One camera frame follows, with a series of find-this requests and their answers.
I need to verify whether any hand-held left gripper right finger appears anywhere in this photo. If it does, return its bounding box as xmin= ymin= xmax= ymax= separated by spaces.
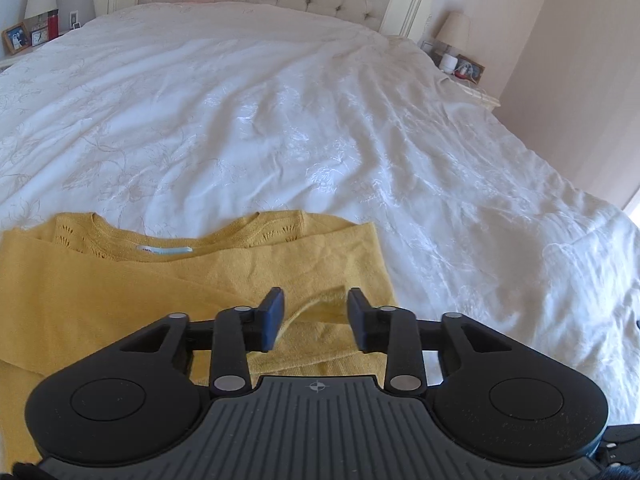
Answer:
xmin=346 ymin=287 xmax=521 ymax=395

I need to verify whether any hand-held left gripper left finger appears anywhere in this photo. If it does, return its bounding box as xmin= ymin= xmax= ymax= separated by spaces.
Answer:
xmin=117 ymin=287 xmax=287 ymax=395

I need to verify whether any yellow knit sweater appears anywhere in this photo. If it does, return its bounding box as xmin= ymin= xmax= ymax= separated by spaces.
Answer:
xmin=0 ymin=211 xmax=398 ymax=466

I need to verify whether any white embroidered bedspread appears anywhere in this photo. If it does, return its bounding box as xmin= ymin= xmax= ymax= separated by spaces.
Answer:
xmin=0 ymin=2 xmax=640 ymax=461

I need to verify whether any white nightstand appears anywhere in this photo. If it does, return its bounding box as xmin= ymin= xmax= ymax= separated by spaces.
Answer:
xmin=0 ymin=30 xmax=76 ymax=74
xmin=460 ymin=79 xmax=502 ymax=109

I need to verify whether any brown photo frame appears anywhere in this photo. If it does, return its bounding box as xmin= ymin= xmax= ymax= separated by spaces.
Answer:
xmin=454 ymin=54 xmax=486 ymax=85

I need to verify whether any wooden photo frame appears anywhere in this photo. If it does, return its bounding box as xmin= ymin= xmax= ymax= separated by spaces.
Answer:
xmin=1 ymin=22 xmax=32 ymax=56

